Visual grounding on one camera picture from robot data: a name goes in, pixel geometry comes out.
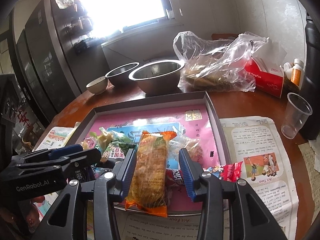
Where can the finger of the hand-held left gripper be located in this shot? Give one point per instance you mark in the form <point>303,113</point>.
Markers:
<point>67,149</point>
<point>82,156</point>

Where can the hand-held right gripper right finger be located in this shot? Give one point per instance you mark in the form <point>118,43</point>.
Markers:
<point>186,175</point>

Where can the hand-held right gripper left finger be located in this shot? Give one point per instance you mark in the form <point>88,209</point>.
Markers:
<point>127,172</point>

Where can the clear brown crisp packet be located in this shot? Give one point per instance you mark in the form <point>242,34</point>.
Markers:
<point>86,145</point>

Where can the blue cookie packet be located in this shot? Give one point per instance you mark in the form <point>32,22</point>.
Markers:
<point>83,174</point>

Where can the long orange cracker packet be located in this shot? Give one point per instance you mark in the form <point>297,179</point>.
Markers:
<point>150,170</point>

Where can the dark green snack packet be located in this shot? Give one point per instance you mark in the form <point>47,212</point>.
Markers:
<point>116,150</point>

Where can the clear pastry packet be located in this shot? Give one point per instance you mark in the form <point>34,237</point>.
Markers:
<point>197,150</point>

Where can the red candy packet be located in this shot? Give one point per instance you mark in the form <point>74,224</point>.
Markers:
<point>230,171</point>

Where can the grey cardboard box pink lining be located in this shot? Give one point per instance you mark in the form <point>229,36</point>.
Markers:
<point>200,130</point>

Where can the person's left hand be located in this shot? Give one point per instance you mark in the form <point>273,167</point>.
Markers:
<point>32,217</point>

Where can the newspaper with balloon picture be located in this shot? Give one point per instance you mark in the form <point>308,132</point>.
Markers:
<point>55,137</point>

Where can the small ceramic bowl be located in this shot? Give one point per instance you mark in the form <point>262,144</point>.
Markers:
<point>97,85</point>

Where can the cartoon-printed newspaper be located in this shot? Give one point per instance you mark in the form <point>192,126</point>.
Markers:
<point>260,155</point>

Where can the small steel bowl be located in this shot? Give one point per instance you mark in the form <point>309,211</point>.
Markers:
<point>121,73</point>

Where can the dark grey refrigerator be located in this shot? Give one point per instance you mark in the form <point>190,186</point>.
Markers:
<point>42,55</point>

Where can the large steel bowl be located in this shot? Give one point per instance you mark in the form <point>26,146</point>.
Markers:
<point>157,76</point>

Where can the clear plastic bag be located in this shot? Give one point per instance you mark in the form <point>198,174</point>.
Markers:
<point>215,62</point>

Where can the clear plastic cup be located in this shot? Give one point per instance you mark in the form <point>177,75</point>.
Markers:
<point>295,116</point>

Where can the handwritten paper sheet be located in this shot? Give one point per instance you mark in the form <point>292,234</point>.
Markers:
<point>310,160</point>

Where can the red tissue box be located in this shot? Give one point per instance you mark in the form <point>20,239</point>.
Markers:
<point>267,78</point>

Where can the white pill bottle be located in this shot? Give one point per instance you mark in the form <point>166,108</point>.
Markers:
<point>287,69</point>

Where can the white medicine bottles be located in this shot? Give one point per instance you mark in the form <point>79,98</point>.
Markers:
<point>296,75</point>

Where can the bright window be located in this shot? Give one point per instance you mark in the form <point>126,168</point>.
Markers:
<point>120,2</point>

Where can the black thermos flask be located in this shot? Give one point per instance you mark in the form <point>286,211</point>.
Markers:
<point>312,80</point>

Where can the wall rack with jars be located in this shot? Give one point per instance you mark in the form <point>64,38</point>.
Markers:
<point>77,22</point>

